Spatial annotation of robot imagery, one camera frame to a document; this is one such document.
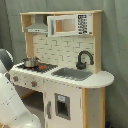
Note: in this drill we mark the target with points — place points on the grey toy sink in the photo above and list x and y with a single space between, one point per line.
72 74

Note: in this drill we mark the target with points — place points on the black stovetop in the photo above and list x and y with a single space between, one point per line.
41 68

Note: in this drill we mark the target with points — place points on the silver toy pot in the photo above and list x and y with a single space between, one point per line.
31 61

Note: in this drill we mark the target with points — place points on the wooden toy kitchen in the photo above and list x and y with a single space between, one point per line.
63 51

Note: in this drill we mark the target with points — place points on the black toy faucet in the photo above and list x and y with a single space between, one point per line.
82 63

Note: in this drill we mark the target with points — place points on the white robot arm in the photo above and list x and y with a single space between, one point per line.
13 112

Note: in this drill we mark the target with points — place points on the grey range hood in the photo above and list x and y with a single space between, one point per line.
39 26

